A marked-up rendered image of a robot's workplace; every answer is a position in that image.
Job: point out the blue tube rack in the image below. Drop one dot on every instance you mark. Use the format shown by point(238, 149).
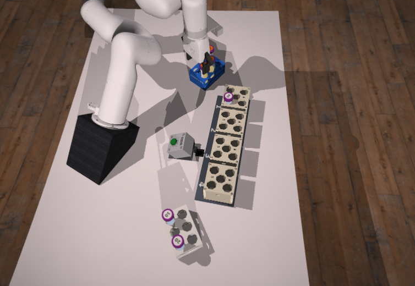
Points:
point(196, 78)

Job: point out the beige bucket adapter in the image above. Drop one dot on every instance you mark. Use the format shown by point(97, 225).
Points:
point(240, 98)
point(220, 183)
point(231, 122)
point(226, 150)

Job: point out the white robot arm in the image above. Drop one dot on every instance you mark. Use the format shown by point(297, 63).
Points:
point(132, 44)

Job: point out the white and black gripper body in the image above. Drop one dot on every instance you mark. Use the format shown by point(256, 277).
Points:
point(196, 48)

